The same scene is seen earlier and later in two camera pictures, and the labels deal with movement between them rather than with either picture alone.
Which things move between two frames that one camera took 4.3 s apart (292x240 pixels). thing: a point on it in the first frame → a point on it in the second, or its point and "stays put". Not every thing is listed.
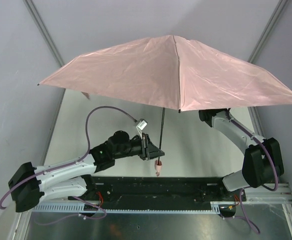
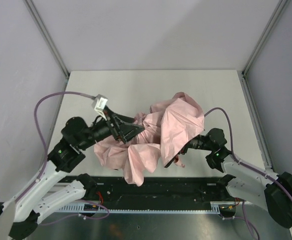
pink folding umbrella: [180, 74] → [167, 127]
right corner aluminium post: [277, 12] stays put
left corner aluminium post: [32, 9] stays put
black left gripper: [146, 146] → [116, 127]
